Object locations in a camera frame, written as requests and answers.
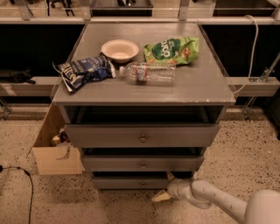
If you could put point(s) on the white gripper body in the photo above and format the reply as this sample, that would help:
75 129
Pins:
174 187

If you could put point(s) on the grey bottom drawer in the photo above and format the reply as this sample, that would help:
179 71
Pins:
130 183

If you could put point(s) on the grey drawer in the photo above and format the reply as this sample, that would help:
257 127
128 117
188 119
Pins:
141 163
141 135
130 183

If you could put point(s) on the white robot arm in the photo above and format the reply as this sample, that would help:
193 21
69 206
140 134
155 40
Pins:
262 208

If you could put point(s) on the grey middle drawer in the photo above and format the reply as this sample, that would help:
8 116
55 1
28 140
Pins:
141 163

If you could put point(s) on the grey wooden drawer cabinet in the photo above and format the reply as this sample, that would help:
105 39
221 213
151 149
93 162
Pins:
198 96

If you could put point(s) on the grey top drawer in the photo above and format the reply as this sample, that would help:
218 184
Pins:
141 135

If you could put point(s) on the clear plastic water bottle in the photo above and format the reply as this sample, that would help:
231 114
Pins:
144 73

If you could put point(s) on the cardboard box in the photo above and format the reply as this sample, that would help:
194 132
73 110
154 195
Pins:
53 155

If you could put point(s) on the green snack bag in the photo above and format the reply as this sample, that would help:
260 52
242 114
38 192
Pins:
177 51

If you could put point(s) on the white paper bowl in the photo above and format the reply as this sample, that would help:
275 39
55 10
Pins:
120 50

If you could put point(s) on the blue chip bag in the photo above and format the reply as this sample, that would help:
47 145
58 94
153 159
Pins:
75 74

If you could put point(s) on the black object on ledge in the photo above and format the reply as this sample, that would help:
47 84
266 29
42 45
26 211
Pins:
15 76

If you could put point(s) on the metal rail bracket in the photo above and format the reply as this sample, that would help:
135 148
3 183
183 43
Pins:
265 75

